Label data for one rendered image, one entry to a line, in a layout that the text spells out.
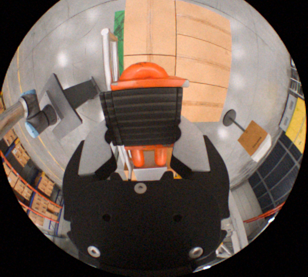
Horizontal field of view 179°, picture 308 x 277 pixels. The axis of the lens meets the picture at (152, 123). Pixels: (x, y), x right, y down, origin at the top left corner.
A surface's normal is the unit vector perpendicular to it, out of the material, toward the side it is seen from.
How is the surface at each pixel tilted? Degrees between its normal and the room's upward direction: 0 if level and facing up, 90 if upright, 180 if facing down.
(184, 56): 0
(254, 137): 90
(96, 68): 0
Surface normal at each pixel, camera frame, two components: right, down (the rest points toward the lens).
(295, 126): -1.00, 0.08
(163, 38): 0.07, 0.52
